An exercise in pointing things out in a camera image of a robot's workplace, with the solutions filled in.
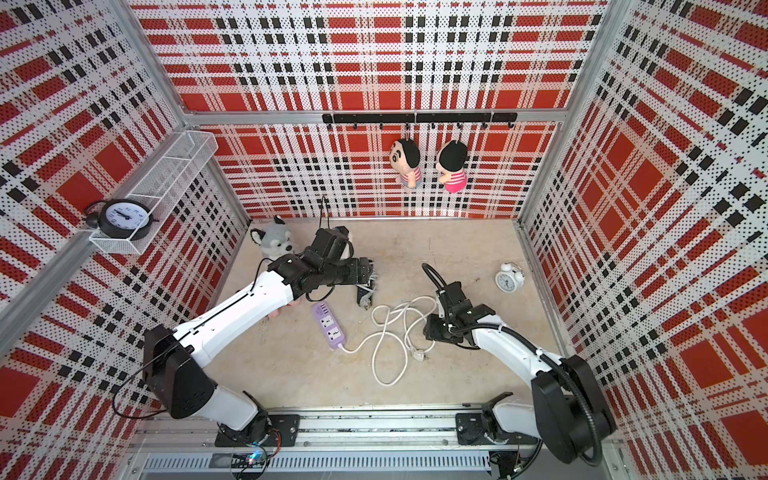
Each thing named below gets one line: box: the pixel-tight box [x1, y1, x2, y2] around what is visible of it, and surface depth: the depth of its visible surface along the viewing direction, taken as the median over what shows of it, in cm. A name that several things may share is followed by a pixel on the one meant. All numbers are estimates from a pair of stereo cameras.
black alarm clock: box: [84, 198, 160, 241], surface depth 64 cm
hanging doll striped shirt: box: [390, 138, 423, 188], surface depth 95 cm
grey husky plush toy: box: [250, 215, 293, 263], surface depth 93 cm
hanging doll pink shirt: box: [436, 140, 468, 194], surface depth 98 cm
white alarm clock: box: [495, 262, 525, 294], surface depth 98 cm
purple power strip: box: [312, 301, 346, 350], surface depth 91 cm
